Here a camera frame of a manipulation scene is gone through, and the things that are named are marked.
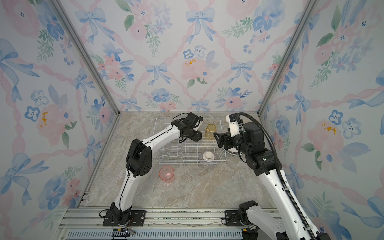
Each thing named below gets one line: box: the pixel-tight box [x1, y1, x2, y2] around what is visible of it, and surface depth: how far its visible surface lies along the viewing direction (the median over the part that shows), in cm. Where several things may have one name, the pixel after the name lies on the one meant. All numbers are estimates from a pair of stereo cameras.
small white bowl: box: [202, 151, 215, 160], surface depth 90 cm
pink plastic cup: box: [159, 165, 175, 184], surface depth 89 cm
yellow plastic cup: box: [205, 123, 217, 140], surface depth 99 cm
